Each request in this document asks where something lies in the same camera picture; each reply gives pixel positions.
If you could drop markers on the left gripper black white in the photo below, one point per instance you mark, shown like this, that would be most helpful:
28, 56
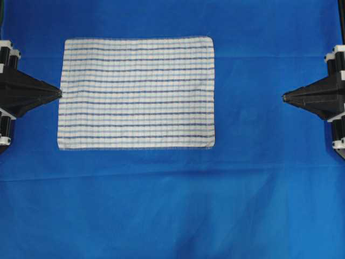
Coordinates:
18, 82

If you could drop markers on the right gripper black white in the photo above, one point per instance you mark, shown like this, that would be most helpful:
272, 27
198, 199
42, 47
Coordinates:
332, 84

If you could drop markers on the blue striped white towel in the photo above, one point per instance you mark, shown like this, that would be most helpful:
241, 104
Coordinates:
137, 94

